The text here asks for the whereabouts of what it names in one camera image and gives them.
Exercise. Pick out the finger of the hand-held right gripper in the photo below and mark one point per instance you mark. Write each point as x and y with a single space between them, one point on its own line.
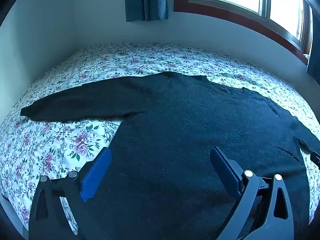
316 158

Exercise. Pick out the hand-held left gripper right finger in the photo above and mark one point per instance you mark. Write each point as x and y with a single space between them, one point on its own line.
226 175

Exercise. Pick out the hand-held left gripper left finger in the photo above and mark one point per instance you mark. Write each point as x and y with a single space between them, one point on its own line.
96 177

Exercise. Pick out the dark knitted sweater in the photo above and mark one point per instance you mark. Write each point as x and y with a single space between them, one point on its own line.
175 117

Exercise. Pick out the floral bedsheet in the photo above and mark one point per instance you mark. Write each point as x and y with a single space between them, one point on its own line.
62 145

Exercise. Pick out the blue curtain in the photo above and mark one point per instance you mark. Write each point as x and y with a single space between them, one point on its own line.
146 0
314 55

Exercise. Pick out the wooden framed window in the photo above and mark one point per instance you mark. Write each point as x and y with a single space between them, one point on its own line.
250 15

